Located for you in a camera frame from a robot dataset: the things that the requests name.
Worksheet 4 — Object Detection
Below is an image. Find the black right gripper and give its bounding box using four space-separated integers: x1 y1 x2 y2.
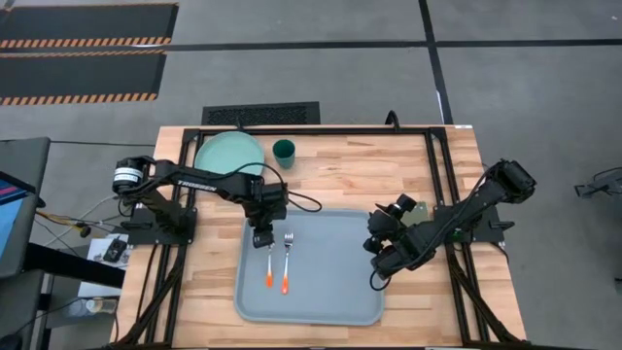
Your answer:
363 203 409 255

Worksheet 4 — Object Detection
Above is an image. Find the dark green cup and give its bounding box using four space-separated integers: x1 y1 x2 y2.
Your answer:
271 139 296 170

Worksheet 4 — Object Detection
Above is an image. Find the orange-handled metal spoon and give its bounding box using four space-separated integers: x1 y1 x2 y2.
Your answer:
264 244 275 289

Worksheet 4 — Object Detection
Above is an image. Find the mint green plate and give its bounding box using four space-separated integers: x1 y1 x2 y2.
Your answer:
193 130 266 176

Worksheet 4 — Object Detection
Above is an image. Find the orange-handled metal fork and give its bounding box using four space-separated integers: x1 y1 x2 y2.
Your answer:
280 230 294 297

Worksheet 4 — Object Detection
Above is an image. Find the grey plastic tray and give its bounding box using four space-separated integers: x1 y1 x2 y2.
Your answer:
233 208 386 327

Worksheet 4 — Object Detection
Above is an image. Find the olive green cutlery mat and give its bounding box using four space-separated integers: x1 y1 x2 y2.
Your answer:
402 200 430 228

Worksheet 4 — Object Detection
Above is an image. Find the black floor vent grate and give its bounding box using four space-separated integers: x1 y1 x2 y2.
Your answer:
201 101 322 126

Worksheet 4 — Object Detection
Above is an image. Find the black handheld controller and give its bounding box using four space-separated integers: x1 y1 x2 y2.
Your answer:
103 236 128 263

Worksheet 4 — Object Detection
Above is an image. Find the white paper sheet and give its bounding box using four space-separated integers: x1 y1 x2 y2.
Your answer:
77 235 130 298

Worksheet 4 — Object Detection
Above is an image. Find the clear plastic water bottle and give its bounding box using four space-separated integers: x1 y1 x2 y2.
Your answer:
65 297 119 317

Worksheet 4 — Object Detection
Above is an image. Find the black side desk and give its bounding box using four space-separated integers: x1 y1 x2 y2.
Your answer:
23 242 126 289

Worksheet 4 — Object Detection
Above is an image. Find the black chair base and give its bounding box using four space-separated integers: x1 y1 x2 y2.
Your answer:
574 167 622 211

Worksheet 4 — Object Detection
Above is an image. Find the black hazard-striped floor mat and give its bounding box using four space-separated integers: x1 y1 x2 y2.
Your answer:
0 50 169 107
0 2 180 50

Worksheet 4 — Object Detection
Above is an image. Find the computer monitor with blue screen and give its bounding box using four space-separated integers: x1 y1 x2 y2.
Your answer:
0 169 38 278

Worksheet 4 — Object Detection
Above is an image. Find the grey cabinet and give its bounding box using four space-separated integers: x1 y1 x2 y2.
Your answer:
0 269 46 350

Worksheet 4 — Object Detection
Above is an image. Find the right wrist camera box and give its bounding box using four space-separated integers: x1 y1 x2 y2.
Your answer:
394 192 419 216

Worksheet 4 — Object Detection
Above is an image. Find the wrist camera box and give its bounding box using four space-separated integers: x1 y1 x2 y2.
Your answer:
394 192 419 216
252 227 276 250

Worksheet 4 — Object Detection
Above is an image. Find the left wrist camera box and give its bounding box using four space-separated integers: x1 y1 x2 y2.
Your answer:
252 227 276 250

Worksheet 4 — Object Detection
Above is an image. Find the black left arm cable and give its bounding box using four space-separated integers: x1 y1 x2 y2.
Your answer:
213 161 324 214

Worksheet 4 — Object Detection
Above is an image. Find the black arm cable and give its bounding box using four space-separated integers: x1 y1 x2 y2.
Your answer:
213 161 324 214
369 268 391 293

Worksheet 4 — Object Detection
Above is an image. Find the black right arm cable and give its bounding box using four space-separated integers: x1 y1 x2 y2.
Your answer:
369 268 391 293

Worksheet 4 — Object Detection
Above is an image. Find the black aluminium table frame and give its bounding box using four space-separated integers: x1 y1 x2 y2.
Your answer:
109 124 531 350

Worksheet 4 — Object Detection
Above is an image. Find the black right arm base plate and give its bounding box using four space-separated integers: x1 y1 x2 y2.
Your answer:
433 203 506 244

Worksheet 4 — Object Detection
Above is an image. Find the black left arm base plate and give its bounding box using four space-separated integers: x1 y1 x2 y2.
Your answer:
126 203 198 246

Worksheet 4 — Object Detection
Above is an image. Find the yellow floor cable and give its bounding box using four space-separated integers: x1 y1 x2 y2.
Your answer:
36 209 93 230

